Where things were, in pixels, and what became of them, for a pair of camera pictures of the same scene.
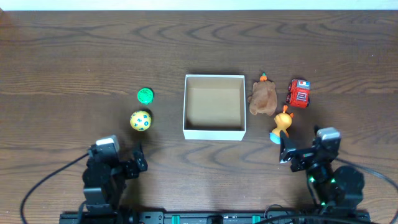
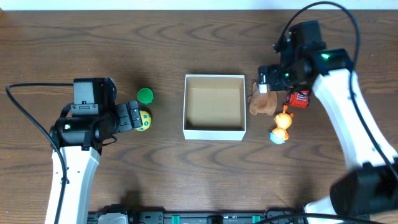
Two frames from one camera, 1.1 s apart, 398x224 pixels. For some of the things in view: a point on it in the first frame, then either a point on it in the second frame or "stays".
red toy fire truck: (298, 93) stays
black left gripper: (130, 168) -> (134, 115)
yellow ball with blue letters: (140, 121) stays
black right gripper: (304, 157) -> (275, 71)
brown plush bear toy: (263, 99) stays
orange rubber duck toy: (283, 120) stays
